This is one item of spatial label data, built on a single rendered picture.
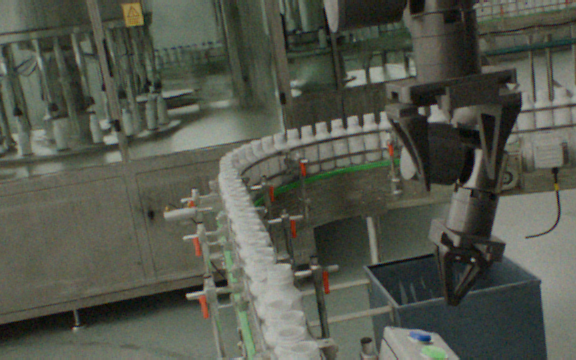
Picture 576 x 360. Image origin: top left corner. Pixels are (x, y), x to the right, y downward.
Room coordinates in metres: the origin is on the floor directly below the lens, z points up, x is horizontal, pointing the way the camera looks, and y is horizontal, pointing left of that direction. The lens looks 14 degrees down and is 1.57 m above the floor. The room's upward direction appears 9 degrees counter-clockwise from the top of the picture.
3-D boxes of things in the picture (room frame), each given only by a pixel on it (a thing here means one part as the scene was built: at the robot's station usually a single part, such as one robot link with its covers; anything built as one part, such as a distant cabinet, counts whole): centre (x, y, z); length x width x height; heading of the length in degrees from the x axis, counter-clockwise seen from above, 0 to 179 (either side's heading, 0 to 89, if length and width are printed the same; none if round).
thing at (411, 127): (0.75, -0.12, 1.44); 0.07 x 0.07 x 0.09; 8
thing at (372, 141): (2.98, -0.24, 1.08); 0.06 x 0.06 x 0.17
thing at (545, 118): (2.88, -0.84, 1.08); 0.06 x 0.06 x 0.17
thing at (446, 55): (0.75, -0.14, 1.51); 0.10 x 0.07 x 0.07; 98
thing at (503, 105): (0.75, -0.15, 1.44); 0.07 x 0.07 x 0.09; 8
